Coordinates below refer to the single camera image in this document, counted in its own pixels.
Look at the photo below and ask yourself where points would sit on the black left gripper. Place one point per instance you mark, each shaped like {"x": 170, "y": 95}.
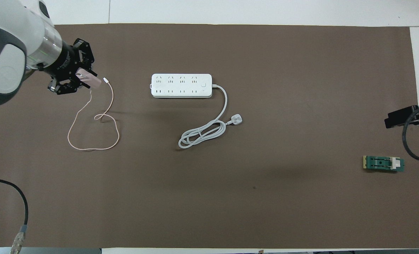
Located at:
{"x": 64, "y": 60}

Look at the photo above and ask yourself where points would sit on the pink charger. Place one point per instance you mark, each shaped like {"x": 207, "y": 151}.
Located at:
{"x": 91, "y": 80}

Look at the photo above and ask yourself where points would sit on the white power strip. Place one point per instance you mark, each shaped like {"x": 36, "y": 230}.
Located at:
{"x": 181, "y": 86}

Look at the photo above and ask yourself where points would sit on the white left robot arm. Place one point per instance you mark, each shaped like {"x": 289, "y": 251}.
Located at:
{"x": 8, "y": 53}

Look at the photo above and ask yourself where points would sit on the brown paper mat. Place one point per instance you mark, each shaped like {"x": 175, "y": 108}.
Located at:
{"x": 230, "y": 204}

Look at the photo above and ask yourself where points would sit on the green knife switch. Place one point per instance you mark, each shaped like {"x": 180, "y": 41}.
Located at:
{"x": 380, "y": 164}

